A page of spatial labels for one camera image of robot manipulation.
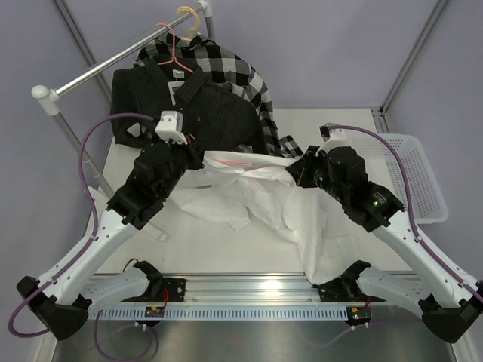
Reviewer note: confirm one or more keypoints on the black pinstripe shirt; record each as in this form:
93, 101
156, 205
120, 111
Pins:
216, 117

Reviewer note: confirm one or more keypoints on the white slotted cable duct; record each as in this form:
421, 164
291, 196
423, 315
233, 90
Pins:
222, 313

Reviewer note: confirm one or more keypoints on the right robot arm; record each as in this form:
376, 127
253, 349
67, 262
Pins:
446, 299

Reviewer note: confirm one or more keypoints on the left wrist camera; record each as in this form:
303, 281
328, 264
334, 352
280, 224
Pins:
170, 127

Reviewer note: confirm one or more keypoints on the white plastic basket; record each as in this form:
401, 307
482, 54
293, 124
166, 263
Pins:
428, 204

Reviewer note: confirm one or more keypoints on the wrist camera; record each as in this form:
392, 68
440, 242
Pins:
332, 137
170, 127

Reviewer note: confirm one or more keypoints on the black white checkered shirt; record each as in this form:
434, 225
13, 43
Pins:
231, 72

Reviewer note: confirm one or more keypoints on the aluminium mounting rail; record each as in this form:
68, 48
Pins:
241, 288

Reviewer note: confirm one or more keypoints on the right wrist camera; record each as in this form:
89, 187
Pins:
332, 137

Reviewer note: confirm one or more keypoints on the metal clothes rack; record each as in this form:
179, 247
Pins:
49, 98

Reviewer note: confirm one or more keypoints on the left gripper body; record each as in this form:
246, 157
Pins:
182, 157

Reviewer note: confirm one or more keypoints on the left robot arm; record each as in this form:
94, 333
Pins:
63, 297

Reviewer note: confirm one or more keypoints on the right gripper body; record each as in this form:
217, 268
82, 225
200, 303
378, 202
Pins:
316, 171

